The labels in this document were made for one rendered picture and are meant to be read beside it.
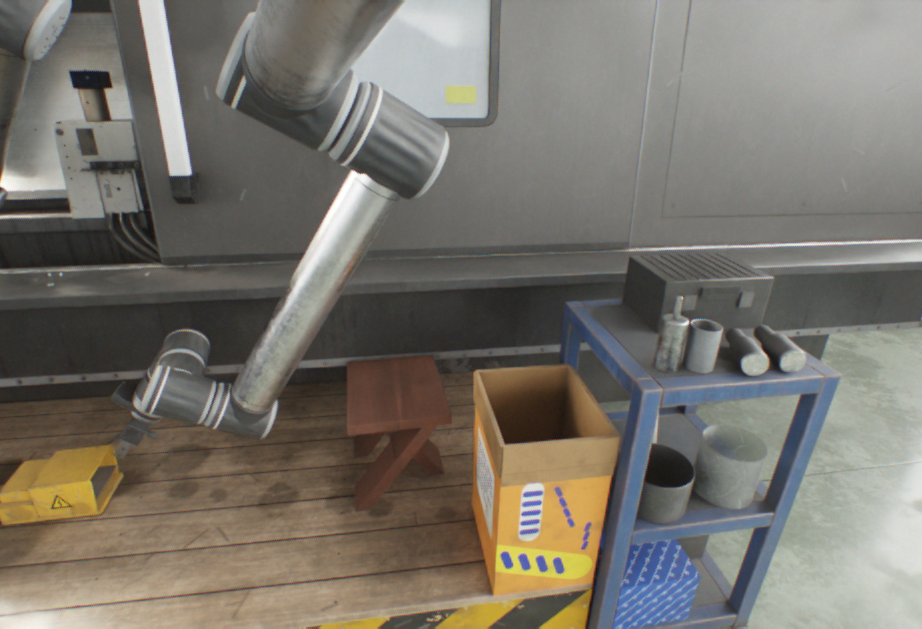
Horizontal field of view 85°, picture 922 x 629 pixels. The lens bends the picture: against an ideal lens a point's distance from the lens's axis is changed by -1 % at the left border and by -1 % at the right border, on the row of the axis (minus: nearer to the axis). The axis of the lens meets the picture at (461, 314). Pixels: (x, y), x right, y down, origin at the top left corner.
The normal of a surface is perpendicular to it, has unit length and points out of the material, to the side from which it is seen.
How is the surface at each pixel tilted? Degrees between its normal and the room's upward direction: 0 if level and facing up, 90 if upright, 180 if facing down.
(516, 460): 90
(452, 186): 86
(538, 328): 90
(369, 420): 0
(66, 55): 45
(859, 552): 0
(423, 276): 31
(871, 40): 86
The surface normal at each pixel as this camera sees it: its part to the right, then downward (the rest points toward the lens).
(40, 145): 0.12, -0.36
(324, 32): -0.17, 0.98
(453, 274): 0.09, -0.57
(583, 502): 0.15, 0.41
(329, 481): 0.01, -0.91
